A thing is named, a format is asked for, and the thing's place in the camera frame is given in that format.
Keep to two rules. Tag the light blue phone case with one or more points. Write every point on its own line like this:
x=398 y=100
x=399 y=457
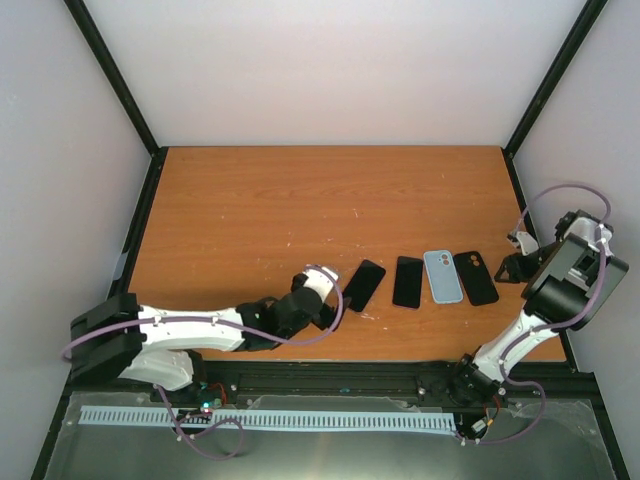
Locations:
x=442 y=277

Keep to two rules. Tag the black left frame post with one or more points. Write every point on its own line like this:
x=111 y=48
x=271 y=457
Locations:
x=96 y=43

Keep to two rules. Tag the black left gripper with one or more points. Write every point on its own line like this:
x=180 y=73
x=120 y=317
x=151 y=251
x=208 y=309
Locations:
x=324 y=319

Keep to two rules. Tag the metal front plate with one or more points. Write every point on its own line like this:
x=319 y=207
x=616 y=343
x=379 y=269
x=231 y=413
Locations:
x=560 y=439

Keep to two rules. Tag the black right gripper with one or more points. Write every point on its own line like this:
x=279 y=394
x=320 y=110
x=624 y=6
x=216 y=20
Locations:
x=518 y=272

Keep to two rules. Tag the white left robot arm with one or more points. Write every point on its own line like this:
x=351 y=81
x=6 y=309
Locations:
x=172 y=338

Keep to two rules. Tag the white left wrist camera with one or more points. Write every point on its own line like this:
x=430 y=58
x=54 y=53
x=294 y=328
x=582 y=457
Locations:
x=320 y=279

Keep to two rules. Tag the black frame post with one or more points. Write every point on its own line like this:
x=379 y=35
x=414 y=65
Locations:
x=96 y=43
x=574 y=39

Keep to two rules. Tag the pink phone black screen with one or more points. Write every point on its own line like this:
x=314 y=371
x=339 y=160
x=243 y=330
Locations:
x=407 y=288

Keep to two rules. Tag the black left table rail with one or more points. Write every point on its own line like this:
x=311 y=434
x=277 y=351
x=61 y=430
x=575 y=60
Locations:
x=130 y=240

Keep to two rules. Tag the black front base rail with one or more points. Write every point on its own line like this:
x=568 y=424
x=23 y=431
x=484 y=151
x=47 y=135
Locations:
x=438 y=383

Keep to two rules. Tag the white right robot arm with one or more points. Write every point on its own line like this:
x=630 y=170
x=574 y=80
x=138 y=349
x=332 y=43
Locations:
x=567 y=283

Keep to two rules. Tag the light blue slotted cable duct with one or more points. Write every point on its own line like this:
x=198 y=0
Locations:
x=271 y=420

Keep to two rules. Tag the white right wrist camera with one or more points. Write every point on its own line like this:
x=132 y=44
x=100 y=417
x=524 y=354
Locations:
x=523 y=241

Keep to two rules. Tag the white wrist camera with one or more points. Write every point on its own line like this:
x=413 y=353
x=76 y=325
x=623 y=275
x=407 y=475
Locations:
x=320 y=279
x=523 y=241

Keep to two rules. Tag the black right frame post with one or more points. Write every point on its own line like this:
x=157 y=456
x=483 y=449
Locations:
x=574 y=39

